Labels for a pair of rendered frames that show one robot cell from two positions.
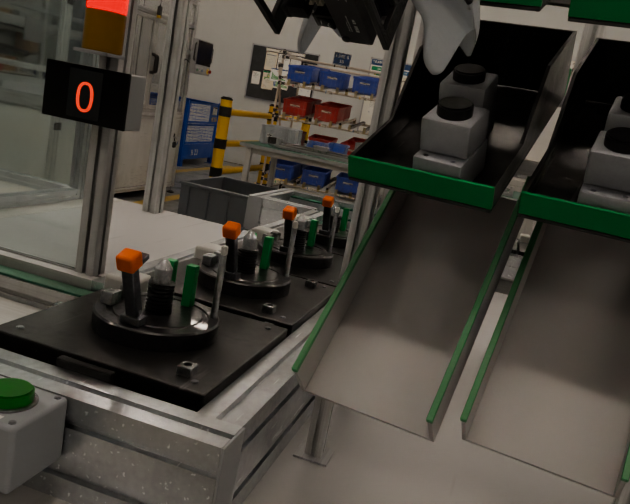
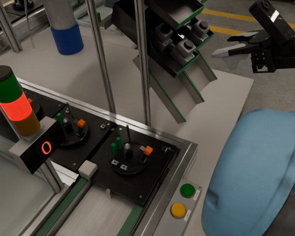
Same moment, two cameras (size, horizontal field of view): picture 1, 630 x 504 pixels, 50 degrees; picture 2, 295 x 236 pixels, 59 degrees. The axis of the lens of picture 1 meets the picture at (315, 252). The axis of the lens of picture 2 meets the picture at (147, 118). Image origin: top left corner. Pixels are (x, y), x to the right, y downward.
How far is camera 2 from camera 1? 0.92 m
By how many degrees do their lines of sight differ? 70
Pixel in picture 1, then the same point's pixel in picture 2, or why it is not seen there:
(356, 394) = (184, 112)
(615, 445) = (203, 75)
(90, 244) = (58, 181)
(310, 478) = not seen: hidden behind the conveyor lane
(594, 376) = (192, 67)
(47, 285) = (69, 204)
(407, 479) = (158, 117)
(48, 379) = (172, 184)
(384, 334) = (173, 98)
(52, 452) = not seen: hidden behind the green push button
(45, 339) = (149, 187)
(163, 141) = not seen: outside the picture
